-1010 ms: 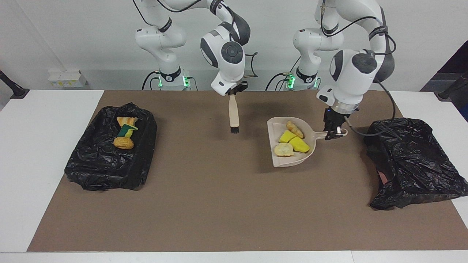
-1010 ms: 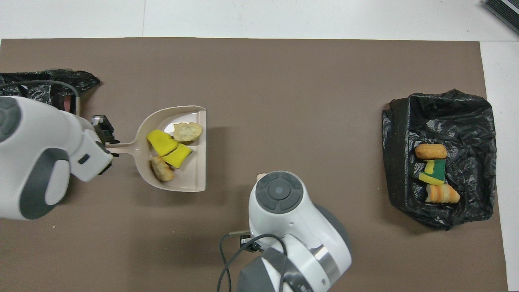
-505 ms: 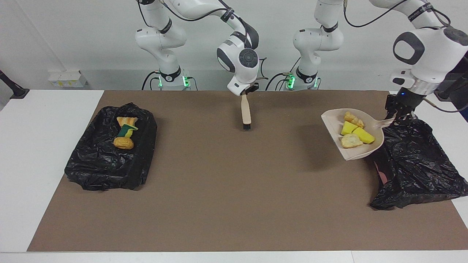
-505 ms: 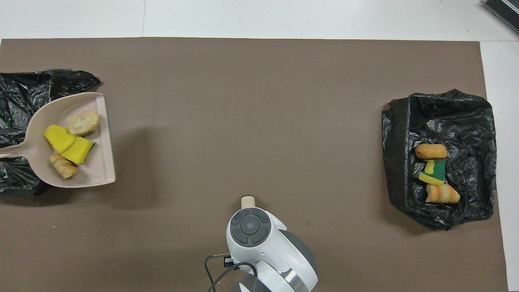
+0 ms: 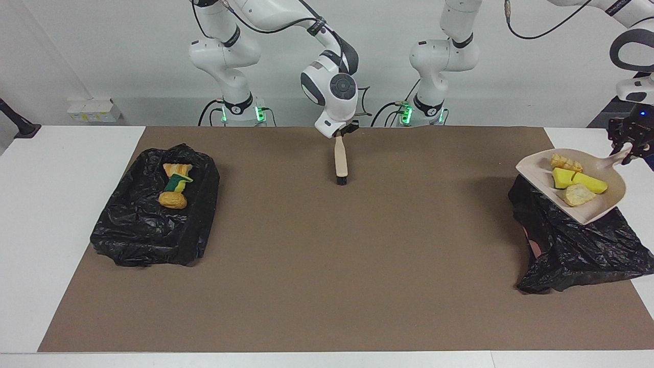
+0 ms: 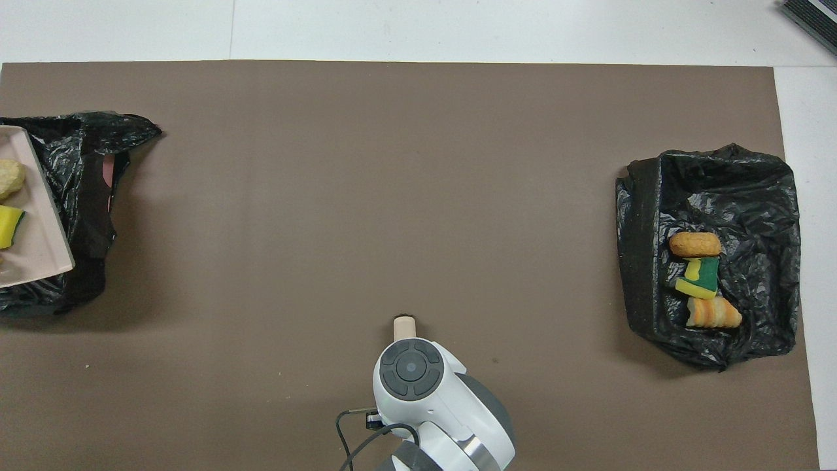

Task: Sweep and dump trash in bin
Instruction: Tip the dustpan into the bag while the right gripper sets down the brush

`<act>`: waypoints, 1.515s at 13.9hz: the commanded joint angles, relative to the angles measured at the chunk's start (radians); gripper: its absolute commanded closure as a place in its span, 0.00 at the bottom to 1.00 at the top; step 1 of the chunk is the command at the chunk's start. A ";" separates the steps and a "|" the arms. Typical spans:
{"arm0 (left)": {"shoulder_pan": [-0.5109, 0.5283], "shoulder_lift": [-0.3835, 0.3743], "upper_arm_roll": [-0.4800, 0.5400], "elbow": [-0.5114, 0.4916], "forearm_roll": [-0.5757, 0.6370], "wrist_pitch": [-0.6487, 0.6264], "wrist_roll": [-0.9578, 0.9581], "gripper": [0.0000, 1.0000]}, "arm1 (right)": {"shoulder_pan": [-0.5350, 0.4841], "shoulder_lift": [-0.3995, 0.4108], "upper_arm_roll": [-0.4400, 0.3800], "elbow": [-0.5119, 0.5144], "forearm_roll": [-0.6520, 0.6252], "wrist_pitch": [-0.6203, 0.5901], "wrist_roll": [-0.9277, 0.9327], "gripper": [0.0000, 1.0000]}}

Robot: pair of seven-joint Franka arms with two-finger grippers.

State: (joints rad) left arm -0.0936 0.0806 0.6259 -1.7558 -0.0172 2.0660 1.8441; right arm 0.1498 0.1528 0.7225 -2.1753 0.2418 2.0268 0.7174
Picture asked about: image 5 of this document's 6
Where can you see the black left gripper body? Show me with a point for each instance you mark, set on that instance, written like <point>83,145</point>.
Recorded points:
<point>638,128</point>

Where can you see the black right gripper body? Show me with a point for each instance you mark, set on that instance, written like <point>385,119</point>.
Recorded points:
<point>350,127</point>

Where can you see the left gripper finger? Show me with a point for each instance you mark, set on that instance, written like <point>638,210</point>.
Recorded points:
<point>614,137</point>
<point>639,153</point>

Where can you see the beige hand brush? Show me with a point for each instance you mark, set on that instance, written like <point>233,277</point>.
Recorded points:
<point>341,161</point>

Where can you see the plain yellow sponge piece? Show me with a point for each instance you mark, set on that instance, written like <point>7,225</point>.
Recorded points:
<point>591,183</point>

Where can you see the pale ridged bread piece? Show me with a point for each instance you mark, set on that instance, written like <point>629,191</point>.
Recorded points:
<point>578,194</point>
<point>566,163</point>

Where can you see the beige plastic dustpan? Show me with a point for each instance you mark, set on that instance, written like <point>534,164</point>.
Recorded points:
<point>536,171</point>

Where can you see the orange striped croissant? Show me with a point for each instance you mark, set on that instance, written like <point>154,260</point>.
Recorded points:
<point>176,168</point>

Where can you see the brown bread roll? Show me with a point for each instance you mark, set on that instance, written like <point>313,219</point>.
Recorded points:
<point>172,200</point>

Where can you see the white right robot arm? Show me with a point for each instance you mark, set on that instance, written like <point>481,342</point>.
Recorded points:
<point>225,51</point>

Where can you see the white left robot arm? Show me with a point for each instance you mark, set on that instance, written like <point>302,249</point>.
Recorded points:
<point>444,56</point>

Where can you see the crumpled black bag lined bin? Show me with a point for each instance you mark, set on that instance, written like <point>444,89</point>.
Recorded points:
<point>577,255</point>

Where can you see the boxy black bag lined bin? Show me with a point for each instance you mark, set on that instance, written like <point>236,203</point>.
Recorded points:
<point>133,235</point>

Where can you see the brown table mat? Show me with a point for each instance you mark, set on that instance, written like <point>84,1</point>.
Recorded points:
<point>306,317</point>

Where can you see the white power strip box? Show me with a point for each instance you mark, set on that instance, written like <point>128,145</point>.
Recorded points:
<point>94,110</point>

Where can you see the black stand post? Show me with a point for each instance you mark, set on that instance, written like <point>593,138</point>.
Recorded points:
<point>20,125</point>

